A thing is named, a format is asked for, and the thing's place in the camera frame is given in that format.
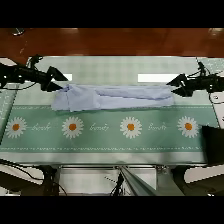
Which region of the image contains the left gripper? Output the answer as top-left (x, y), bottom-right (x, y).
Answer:
top-left (31, 65), bottom-right (70, 94)

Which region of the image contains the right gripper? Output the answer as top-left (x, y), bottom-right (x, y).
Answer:
top-left (166, 73), bottom-right (210, 98)

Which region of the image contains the light blue shirt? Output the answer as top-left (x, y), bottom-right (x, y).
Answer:
top-left (50, 83), bottom-right (177, 113)

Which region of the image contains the black garment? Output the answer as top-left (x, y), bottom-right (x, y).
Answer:
top-left (200, 124), bottom-right (224, 166)

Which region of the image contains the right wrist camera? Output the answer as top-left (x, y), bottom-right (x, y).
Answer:
top-left (196, 61), bottom-right (208, 78)

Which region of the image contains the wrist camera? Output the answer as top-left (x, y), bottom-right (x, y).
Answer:
top-left (196, 61), bottom-right (208, 78)
top-left (27, 54), bottom-right (45, 70)

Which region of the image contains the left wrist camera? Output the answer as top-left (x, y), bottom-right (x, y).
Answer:
top-left (27, 54), bottom-right (45, 70)

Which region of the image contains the black cable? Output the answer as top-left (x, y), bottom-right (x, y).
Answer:
top-left (104, 171), bottom-right (126, 197)
top-left (0, 158), bottom-right (68, 197)

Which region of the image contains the silver frame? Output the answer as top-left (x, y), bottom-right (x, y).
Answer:
top-left (0, 91), bottom-right (224, 197)

